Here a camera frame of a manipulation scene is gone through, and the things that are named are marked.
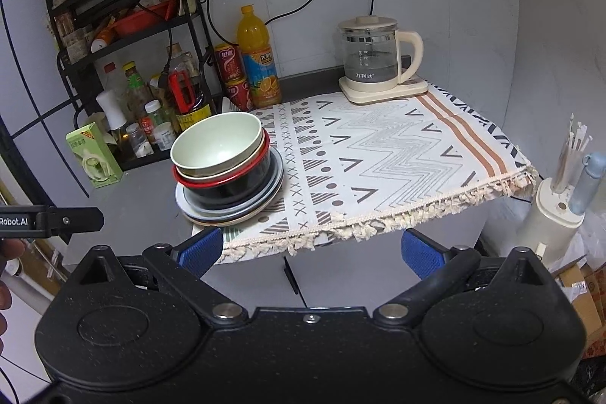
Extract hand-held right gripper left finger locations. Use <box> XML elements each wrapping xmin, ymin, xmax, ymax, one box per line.
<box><xmin>69</xmin><ymin>226</ymin><xmax>251</xmax><ymax>323</ymax></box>

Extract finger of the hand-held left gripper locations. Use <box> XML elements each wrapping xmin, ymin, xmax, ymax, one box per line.
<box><xmin>46</xmin><ymin>206</ymin><xmax>105</xmax><ymax>239</ymax></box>

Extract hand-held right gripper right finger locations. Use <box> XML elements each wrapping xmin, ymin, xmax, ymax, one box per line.
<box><xmin>373</xmin><ymin>230</ymin><xmax>552</xmax><ymax>324</ymax></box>

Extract white flower pattern plate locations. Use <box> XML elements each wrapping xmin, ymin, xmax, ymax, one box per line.
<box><xmin>182</xmin><ymin>177</ymin><xmax>285</xmax><ymax>229</ymax></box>

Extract red and black bowl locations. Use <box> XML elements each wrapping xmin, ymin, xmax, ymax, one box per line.
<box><xmin>172</xmin><ymin>131</ymin><xmax>273</xmax><ymax>212</ymax></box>

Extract pale green printed bowl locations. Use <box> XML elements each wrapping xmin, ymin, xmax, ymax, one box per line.
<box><xmin>174</xmin><ymin>127</ymin><xmax>267</xmax><ymax>185</ymax></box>

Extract large white blue-rimmed plate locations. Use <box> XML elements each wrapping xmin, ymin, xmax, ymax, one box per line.
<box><xmin>175</xmin><ymin>148</ymin><xmax>285</xmax><ymax>223</ymax></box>

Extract plain pale green bowl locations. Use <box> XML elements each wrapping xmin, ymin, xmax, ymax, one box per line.
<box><xmin>170</xmin><ymin>111</ymin><xmax>264</xmax><ymax>178</ymax></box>

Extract person's left hand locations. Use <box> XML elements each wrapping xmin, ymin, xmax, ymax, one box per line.
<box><xmin>0</xmin><ymin>238</ymin><xmax>25</xmax><ymax>335</ymax></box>

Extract green cardboard box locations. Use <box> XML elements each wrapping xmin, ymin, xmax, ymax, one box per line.
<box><xmin>66</xmin><ymin>123</ymin><xmax>124</xmax><ymax>190</ymax></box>

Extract small white box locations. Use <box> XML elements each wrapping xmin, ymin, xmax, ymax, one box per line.
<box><xmin>125</xmin><ymin>123</ymin><xmax>148</xmax><ymax>157</ymax></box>

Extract white-capped squeeze bottle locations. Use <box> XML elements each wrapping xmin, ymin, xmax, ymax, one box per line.
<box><xmin>97</xmin><ymin>91</ymin><xmax>127</xmax><ymax>135</ymax></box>

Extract patterned fringed table cloth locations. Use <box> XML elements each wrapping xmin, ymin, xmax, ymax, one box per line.
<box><xmin>215</xmin><ymin>80</ymin><xmax>540</xmax><ymax>265</ymax></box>

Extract white-capped seasoning jar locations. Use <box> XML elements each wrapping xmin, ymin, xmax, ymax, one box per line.
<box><xmin>154</xmin><ymin>122</ymin><xmax>174</xmax><ymax>150</ymax></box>

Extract cream utensil holder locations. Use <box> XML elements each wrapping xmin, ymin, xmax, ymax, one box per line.
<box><xmin>514</xmin><ymin>177</ymin><xmax>586</xmax><ymax>265</ymax></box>

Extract small red label bottle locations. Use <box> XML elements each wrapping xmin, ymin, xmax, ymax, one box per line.
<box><xmin>144</xmin><ymin>100</ymin><xmax>169</xmax><ymax>135</ymax></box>

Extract green label yellow-capped bottle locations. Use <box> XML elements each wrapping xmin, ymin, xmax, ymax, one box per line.
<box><xmin>122</xmin><ymin>62</ymin><xmax>148</xmax><ymax>121</ymax></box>

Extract red-capped oil bottle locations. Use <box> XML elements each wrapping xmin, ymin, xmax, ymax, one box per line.
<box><xmin>102</xmin><ymin>63</ymin><xmax>124</xmax><ymax>97</ymax></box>

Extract red drink can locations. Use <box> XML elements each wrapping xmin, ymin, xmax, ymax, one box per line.
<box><xmin>223</xmin><ymin>77</ymin><xmax>255</xmax><ymax>112</ymax></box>
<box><xmin>214</xmin><ymin>43</ymin><xmax>246</xmax><ymax>83</ymax></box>

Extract cardboard boxes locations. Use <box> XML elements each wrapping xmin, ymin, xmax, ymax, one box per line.
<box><xmin>551</xmin><ymin>262</ymin><xmax>606</xmax><ymax>358</ymax></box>

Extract cream kettle base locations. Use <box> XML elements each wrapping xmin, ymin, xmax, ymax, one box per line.
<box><xmin>338</xmin><ymin>75</ymin><xmax>430</xmax><ymax>106</ymax></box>

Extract blue-grey thermos bottle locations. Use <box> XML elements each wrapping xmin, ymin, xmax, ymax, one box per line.
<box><xmin>568</xmin><ymin>151</ymin><xmax>606</xmax><ymax>216</ymax></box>

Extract bundle of wrapped chopsticks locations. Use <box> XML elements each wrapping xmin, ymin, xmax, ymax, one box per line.
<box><xmin>551</xmin><ymin>113</ymin><xmax>593</xmax><ymax>192</ymax></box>

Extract orange juice bottle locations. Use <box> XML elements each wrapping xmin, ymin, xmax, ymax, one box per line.
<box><xmin>237</xmin><ymin>5</ymin><xmax>282</xmax><ymax>109</ymax></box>

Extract black metal shelf rack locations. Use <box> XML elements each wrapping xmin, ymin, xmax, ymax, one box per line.
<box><xmin>35</xmin><ymin>0</ymin><xmax>229</xmax><ymax>171</ymax></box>

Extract red plastic basin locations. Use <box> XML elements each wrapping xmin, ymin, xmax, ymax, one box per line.
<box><xmin>114</xmin><ymin>4</ymin><xmax>172</xmax><ymax>38</ymax></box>

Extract glass electric kettle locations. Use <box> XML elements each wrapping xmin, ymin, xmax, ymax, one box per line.
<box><xmin>337</xmin><ymin>16</ymin><xmax>424</xmax><ymax>86</ymax></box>

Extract soy sauce bottle red handle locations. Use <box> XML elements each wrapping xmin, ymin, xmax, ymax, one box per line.
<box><xmin>168</xmin><ymin>70</ymin><xmax>214</xmax><ymax>133</ymax></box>

